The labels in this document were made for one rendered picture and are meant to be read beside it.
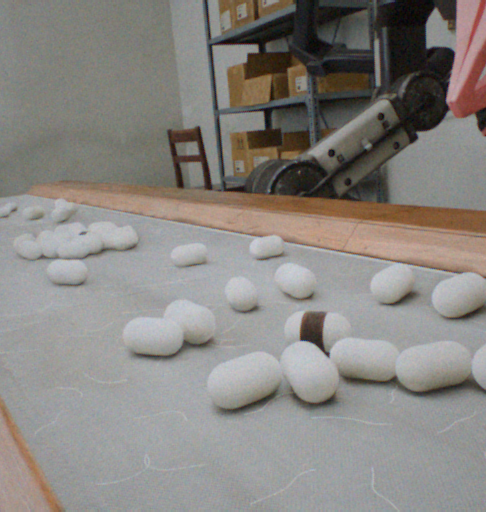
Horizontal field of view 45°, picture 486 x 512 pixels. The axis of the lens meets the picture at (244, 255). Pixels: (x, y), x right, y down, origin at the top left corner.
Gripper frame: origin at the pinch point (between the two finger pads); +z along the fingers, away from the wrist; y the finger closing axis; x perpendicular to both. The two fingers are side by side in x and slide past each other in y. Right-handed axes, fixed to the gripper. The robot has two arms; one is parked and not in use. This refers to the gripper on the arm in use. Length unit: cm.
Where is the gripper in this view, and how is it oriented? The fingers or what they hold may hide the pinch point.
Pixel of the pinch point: (462, 100)
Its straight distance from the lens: 38.2
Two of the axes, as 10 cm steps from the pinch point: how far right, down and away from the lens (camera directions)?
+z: -5.9, 7.7, -2.3
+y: 5.2, 1.5, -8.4
